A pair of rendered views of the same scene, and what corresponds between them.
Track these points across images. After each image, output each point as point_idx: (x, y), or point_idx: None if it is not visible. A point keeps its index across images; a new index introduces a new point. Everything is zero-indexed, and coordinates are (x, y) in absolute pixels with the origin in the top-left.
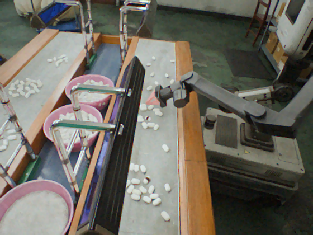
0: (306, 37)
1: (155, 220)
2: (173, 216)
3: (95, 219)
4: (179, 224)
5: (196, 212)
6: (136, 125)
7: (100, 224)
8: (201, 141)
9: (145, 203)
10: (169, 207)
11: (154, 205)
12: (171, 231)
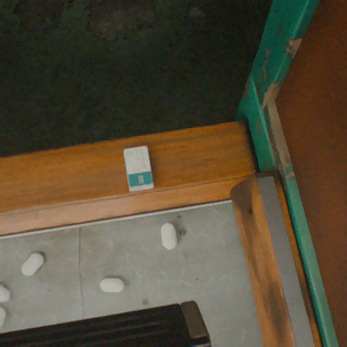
0: None
1: (47, 287)
2: (29, 245)
3: (186, 344)
4: (46, 229)
5: (15, 192)
6: None
7: (187, 332)
8: None
9: (8, 322)
10: (8, 260)
11: (9, 296)
12: (66, 245)
